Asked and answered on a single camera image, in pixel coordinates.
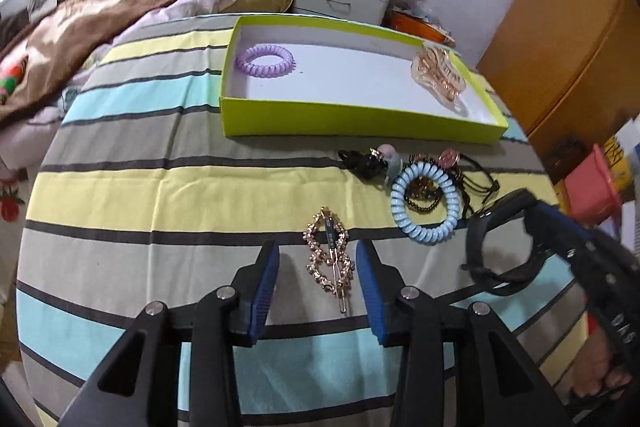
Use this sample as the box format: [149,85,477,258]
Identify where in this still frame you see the orange storage box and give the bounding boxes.
[387,9,456,48]

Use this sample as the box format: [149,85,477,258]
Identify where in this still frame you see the purple spiral hair tie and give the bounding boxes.
[235,43,296,78]

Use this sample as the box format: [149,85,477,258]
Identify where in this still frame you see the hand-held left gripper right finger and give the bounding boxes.
[354,238,576,427]

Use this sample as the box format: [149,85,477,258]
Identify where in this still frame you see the black smart band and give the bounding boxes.
[461,188,546,299]

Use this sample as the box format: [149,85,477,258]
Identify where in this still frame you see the clear pink claw clip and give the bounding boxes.
[411,46,467,112]

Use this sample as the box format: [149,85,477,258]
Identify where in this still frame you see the blue spiral hair tie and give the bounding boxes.
[391,161,462,244]

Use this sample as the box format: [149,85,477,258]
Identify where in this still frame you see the green shallow cardboard box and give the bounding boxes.
[219,14,511,146]

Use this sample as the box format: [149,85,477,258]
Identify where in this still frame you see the yellow paper packets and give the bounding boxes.
[602,114,640,188]

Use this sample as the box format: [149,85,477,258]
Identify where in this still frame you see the person's right hand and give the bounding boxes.
[570,341,634,401]

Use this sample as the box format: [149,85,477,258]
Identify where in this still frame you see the black hair tie pink charm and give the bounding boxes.
[439,148,501,215]

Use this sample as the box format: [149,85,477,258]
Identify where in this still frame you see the brown fleece blanket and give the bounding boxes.
[0,0,301,128]

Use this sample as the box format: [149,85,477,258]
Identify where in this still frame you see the large wooden wardrobe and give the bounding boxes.
[475,0,640,188]

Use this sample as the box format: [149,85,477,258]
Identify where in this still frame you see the dark brown basket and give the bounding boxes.
[542,134,591,182]

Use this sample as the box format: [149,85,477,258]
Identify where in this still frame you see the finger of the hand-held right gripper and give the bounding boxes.
[522,207,584,289]
[534,201,595,254]

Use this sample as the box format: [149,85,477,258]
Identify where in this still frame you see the black hair tie grey charm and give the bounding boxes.
[338,144,403,182]

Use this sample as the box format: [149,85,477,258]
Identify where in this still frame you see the dark beaded bracelet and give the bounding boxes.
[404,154,451,212]

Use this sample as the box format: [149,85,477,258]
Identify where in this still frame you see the gold flower barrette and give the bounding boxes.
[302,207,355,315]

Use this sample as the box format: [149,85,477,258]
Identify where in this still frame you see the red green patterned cushion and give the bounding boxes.
[0,59,26,108]

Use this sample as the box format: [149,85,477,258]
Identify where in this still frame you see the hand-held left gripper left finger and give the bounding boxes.
[59,239,281,427]

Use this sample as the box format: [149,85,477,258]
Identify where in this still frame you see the pink plastic bucket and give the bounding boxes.
[562,143,626,225]

